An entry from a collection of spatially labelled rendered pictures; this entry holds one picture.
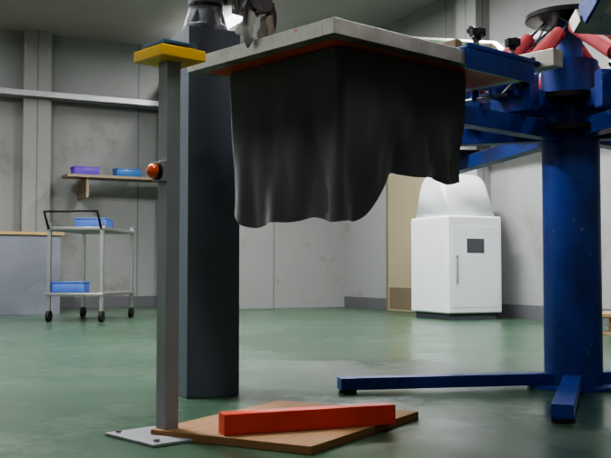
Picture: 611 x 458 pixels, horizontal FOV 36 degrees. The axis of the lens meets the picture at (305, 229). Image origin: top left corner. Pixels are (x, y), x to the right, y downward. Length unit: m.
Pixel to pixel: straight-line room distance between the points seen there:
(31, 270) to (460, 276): 4.01
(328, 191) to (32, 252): 7.08
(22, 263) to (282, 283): 2.96
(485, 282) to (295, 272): 3.12
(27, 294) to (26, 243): 0.49
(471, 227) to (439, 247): 0.32
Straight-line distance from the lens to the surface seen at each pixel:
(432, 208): 8.20
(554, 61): 2.80
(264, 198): 2.48
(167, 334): 2.33
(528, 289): 8.30
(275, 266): 10.51
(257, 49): 2.40
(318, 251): 10.76
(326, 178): 2.31
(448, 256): 7.92
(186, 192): 3.04
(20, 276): 9.21
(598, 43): 3.18
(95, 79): 11.27
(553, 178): 3.38
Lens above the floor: 0.40
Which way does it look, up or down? 3 degrees up
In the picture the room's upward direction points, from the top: straight up
